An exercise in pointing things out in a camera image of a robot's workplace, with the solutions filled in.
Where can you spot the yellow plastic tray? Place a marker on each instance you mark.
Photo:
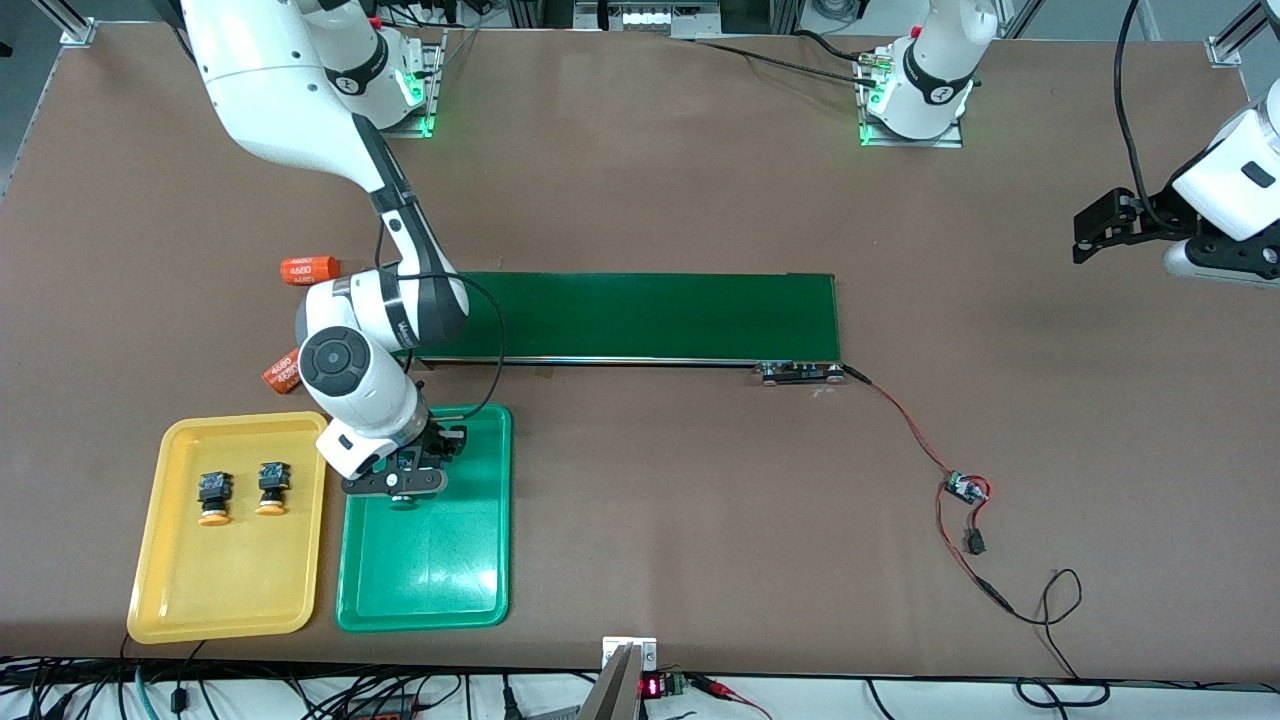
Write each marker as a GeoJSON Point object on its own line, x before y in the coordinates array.
{"type": "Point", "coordinates": [230, 580]}

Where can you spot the green plastic tray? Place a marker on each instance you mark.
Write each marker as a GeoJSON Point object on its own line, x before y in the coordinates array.
{"type": "Point", "coordinates": [430, 560]}

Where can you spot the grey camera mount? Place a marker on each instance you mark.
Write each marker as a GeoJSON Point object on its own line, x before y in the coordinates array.
{"type": "Point", "coordinates": [625, 680]}

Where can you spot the green push button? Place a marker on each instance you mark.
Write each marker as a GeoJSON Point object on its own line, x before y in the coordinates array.
{"type": "Point", "coordinates": [405, 502]}

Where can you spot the aluminium arm base plate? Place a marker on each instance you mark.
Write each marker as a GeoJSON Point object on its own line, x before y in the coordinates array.
{"type": "Point", "coordinates": [910, 143]}
{"type": "Point", "coordinates": [425, 125]}

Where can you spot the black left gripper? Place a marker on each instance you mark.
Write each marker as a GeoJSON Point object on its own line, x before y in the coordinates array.
{"type": "Point", "coordinates": [1157, 219]}

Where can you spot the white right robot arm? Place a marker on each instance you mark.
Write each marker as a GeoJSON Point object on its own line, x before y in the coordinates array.
{"type": "Point", "coordinates": [270, 80]}

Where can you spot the red clip lead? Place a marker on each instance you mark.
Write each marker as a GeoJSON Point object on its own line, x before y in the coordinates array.
{"type": "Point", "coordinates": [720, 688]}

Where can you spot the white power strip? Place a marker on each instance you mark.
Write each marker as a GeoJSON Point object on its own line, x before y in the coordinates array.
{"type": "Point", "coordinates": [650, 17]}

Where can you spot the small circuit board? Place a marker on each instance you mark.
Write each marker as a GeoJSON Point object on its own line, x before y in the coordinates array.
{"type": "Point", "coordinates": [965, 488]}

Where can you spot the red digit display module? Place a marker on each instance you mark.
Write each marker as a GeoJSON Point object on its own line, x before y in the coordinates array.
{"type": "Point", "coordinates": [652, 687]}

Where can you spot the orange cylindrical battery cell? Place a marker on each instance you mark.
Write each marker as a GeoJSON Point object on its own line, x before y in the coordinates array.
{"type": "Point", "coordinates": [282, 373]}
{"type": "Point", "coordinates": [308, 269]}

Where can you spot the aluminium frame profile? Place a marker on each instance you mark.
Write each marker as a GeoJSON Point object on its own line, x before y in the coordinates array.
{"type": "Point", "coordinates": [75, 25]}
{"type": "Point", "coordinates": [1235, 40]}

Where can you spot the small black plug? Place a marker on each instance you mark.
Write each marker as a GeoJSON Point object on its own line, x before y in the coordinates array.
{"type": "Point", "coordinates": [975, 543]}

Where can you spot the yellow push button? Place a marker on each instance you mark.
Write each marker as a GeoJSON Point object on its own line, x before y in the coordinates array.
{"type": "Point", "coordinates": [213, 498]}
{"type": "Point", "coordinates": [271, 488]}

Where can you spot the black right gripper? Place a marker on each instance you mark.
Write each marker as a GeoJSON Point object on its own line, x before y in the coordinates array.
{"type": "Point", "coordinates": [437, 437]}

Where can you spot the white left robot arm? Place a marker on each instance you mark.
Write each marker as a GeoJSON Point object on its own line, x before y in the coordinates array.
{"type": "Point", "coordinates": [935, 70]}

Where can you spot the green conveyor belt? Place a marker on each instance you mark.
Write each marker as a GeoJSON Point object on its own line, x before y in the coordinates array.
{"type": "Point", "coordinates": [700, 315]}

